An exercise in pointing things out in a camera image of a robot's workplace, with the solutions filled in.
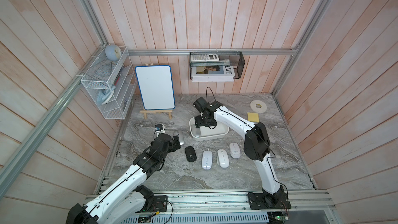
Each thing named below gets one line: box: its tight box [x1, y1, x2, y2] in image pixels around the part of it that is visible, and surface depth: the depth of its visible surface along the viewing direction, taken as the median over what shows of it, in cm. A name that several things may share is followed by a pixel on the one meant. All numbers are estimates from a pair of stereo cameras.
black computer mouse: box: [184, 146, 197, 163], surface depth 90 cm
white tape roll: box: [249, 100, 267, 114], surface depth 116 cm
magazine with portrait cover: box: [190, 65, 236, 82], surface depth 95 cm
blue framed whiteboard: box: [134, 64, 176, 110], surface depth 94 cm
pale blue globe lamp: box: [104, 44, 122, 62], surface depth 83 cm
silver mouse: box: [173, 130, 185, 146], surface depth 99 cm
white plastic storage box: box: [189, 116, 230, 142], surface depth 97 cm
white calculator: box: [190, 53, 220, 62], surface depth 92 cm
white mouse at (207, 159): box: [201, 150, 213, 171], surface depth 87 cm
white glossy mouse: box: [216, 148, 230, 168], surface depth 87 cm
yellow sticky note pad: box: [247, 112, 260, 123], surface depth 110 cm
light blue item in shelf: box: [96, 86, 117, 107], surface depth 82 cm
